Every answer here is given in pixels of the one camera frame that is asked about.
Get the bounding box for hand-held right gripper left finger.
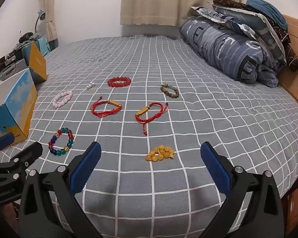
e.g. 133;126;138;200
18;141;102;238

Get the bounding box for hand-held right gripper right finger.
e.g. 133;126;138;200
200;141;288;238

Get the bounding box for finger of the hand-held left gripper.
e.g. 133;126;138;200
0;133;15;152
0;142;43;179

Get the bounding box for multicolour glass bead bracelet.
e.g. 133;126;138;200
48;128;74;157

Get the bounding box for blue and yellow cardboard box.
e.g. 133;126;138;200
0;41;48;146

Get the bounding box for pink bead bracelet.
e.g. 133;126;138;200
53;90;73;109

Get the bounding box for yellow amber bead bracelet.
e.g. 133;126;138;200
146;144;175;161

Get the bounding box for red cord bracelet gold tube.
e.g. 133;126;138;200
135;102;169;137
90;96;123;118

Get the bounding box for grey checked bed sheet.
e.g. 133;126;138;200
0;35;298;238

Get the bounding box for grey hard suitcase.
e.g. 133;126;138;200
0;59;28;81

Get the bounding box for stack of dark boxes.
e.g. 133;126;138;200
0;51;19;73

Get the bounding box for teal suitcase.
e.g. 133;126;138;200
20;42;50;63

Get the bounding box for teal towel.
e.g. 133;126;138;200
37;37;50;56

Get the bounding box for black headphones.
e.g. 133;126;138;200
18;32;35;41

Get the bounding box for folded blue patterned quilt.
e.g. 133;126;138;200
180;16;280;88

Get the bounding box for blue desk lamp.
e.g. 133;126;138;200
35;10;45;34

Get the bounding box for narrow beige curtain panel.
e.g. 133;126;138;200
40;0;59;46

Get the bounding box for blue grey patterned pillow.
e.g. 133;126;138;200
190;5;287;66

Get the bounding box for blue folded cloth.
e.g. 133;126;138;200
246;0;288;30

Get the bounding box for beige window curtain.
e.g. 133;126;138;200
120;0;241;28

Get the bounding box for brown wooden bead bracelet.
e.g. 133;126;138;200
160;84;180;99

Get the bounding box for red bead bracelet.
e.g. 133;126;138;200
108;77;132;88

